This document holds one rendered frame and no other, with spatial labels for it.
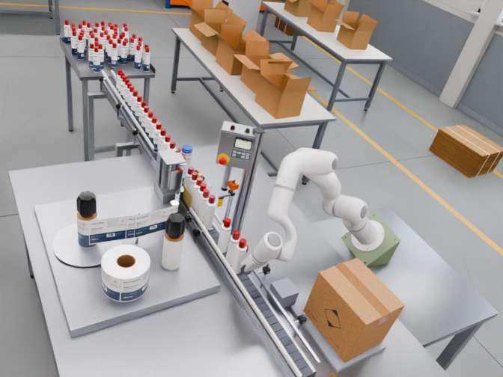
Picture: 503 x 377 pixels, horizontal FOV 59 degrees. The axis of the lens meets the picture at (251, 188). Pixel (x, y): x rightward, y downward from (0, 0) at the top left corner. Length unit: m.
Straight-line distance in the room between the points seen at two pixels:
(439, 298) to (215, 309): 1.21
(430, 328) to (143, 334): 1.37
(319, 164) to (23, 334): 2.04
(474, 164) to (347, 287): 4.02
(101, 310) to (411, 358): 1.38
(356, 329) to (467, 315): 0.86
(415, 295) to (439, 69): 5.92
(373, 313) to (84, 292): 1.21
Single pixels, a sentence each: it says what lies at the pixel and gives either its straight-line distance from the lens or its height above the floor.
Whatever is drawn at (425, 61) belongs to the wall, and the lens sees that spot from 8.30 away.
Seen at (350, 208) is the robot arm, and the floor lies 1.23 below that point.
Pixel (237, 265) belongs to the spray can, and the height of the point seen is 0.95.
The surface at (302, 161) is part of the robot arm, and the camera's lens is 1.90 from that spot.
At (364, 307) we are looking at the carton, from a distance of 1.95.
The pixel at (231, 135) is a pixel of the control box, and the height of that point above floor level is 1.46.
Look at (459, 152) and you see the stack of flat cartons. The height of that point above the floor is 0.20.
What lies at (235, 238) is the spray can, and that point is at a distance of 2.12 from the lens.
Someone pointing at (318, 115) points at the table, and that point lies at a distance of 4.12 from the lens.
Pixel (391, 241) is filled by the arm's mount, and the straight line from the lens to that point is 2.57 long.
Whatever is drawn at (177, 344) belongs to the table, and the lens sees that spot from 1.99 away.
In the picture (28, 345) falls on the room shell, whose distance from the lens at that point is 3.04.
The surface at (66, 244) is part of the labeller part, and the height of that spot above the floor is 0.89.
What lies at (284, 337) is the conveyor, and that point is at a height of 0.88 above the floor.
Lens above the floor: 2.48
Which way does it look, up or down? 36 degrees down
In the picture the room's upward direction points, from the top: 14 degrees clockwise
